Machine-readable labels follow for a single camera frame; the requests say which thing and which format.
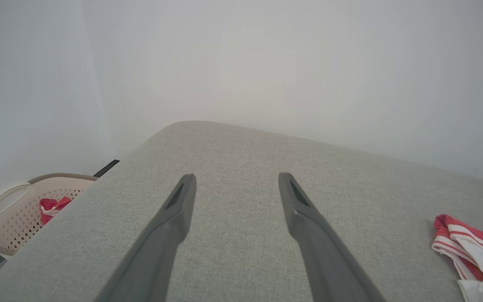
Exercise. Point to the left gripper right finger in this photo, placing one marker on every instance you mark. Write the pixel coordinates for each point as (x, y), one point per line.
(321, 251)

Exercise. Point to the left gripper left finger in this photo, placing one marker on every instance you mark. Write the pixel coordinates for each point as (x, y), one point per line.
(162, 243)

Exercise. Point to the red and white garment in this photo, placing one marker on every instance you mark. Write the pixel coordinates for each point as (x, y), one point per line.
(480, 251)

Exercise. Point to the red garment in basket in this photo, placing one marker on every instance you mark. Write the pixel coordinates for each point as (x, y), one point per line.
(50, 206)

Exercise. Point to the beige perforated laundry basket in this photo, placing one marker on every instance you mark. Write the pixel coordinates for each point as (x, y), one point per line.
(11, 222)

